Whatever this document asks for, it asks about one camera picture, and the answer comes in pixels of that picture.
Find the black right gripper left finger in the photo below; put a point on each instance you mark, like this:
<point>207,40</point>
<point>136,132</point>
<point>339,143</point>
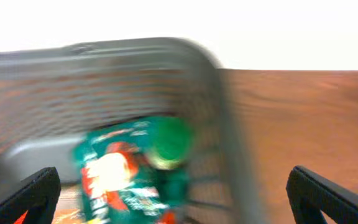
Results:
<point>35,198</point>

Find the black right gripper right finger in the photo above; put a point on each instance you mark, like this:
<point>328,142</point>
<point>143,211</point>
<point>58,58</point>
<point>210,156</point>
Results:
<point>312,196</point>

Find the orange snack bar packet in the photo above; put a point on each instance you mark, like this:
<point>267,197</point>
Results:
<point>68,210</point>

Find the green Nescafe coffee pouch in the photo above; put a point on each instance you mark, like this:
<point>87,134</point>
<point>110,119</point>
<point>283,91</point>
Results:
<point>118,183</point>

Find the green lid seasoning jar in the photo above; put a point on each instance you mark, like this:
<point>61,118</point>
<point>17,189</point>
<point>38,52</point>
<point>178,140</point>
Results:
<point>171,140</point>

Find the grey plastic basket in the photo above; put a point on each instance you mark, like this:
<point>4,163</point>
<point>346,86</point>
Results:
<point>50,98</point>

